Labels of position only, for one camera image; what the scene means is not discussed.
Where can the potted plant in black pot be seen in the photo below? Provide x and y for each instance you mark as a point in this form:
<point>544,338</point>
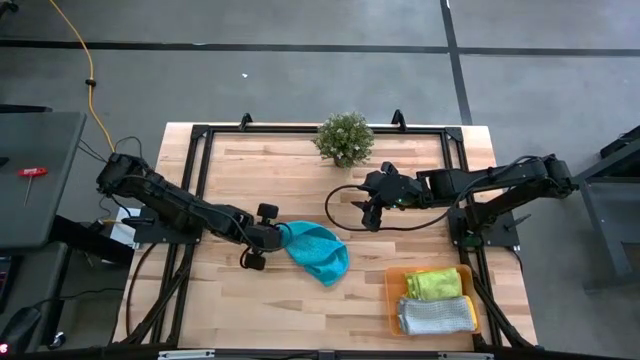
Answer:
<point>345,140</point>

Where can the silver aluminium bar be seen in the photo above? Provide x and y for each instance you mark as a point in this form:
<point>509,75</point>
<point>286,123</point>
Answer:
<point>185,354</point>
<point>465,356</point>

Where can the orange plastic bin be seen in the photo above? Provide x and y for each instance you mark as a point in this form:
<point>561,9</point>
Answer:
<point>391,300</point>

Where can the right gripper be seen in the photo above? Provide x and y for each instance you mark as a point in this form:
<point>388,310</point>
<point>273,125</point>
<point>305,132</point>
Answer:
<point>379,192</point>

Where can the green microfiber towel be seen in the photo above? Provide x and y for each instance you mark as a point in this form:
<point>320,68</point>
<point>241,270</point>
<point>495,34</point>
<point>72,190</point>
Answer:
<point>432,284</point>

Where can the yellow microfiber towel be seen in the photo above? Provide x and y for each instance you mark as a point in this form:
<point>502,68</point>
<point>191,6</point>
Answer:
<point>471,312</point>

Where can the grey metal table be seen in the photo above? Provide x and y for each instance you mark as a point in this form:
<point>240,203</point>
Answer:
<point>600,200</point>

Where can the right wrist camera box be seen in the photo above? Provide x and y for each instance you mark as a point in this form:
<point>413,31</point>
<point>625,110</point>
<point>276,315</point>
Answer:
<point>402,190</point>

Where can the white paper sheet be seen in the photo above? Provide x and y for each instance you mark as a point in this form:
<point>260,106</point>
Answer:
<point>120,230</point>

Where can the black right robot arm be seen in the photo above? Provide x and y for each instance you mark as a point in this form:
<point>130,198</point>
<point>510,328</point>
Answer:
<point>500,175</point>

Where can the dark grey desk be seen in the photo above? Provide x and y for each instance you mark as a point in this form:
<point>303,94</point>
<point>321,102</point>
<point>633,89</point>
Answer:
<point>40,150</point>

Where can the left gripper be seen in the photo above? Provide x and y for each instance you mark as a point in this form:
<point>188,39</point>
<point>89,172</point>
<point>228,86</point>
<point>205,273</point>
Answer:
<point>275,237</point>

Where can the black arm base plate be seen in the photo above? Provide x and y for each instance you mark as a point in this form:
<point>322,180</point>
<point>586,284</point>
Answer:
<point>150,236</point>
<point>500,236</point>

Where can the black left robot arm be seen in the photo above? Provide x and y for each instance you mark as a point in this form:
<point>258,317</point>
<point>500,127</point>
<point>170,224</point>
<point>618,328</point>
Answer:
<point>165,200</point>

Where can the turquoise microfiber towel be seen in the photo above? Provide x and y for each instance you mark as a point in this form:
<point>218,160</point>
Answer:
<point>315,250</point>

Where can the grey microfiber towel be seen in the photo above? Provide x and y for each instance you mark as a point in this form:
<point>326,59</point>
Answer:
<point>435,315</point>

